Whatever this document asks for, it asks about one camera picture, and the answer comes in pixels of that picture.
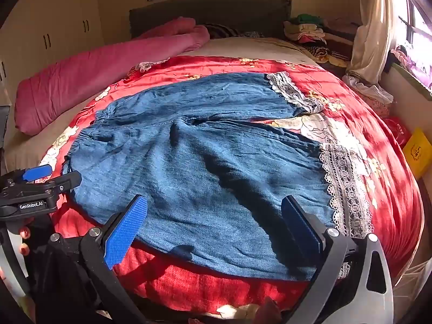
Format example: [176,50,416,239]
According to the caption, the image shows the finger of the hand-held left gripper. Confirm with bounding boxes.
[21,164,53,182]
[44,171,82,194]

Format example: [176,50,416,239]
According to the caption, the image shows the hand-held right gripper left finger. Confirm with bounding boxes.
[49,194,149,324]

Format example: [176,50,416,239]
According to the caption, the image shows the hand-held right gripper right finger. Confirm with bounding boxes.
[280,195,395,324]

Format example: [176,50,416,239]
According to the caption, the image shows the blue pants with lace hems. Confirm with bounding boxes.
[62,72,373,281]

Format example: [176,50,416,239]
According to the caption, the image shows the person's left hand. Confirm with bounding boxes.
[18,216,36,257]

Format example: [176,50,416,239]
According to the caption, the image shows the red floral blanket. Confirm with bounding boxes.
[39,56,424,314]

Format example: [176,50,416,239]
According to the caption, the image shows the pink quilt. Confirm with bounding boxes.
[14,17,210,136]

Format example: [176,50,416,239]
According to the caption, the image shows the red bag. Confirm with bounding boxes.
[385,116,412,147]

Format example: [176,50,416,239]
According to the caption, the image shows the yellow bag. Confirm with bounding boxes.
[402,127,432,179]

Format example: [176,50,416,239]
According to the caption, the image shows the cream wardrobe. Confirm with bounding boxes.
[0,0,105,109]

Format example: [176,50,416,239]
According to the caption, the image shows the white cloth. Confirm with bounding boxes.
[342,74,394,103]

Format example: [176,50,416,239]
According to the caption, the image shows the pile of folded clothes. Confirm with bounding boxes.
[283,13,358,68]

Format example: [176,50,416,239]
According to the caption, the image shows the purple cloth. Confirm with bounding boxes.
[391,45,432,92]

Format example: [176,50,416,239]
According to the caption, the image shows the cream curtain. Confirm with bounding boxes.
[344,0,395,85]

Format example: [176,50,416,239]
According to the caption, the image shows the striped pillow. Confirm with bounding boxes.
[202,23,244,39]

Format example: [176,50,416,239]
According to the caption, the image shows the grey-green bed headboard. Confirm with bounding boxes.
[129,0,292,39]

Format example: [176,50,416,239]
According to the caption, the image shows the window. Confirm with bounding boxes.
[388,0,432,55]

